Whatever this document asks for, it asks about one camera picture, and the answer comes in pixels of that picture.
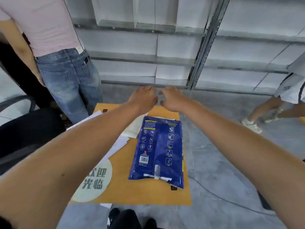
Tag person's right hand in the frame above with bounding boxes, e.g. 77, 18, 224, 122
160, 86, 191, 113

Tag person's left hand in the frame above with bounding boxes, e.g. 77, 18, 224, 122
128, 86, 159, 115

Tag person's left forearm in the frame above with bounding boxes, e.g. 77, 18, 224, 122
0, 102, 135, 229

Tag person's right forearm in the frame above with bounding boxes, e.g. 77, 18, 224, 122
182, 101, 305, 229

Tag blue plastic packet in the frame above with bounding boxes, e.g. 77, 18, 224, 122
128, 116, 185, 190

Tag white paper sheets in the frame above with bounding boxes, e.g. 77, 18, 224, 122
66, 110, 130, 168

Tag grey metal shelf rack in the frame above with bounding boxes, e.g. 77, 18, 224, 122
64, 0, 305, 95

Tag round white sticker green print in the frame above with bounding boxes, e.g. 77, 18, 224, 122
71, 159, 113, 203

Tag person's black shoes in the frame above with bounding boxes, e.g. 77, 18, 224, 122
107, 208, 158, 229

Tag black office chair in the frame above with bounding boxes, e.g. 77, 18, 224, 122
0, 95, 66, 176

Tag black floor cable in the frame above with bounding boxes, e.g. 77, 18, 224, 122
188, 175, 277, 216

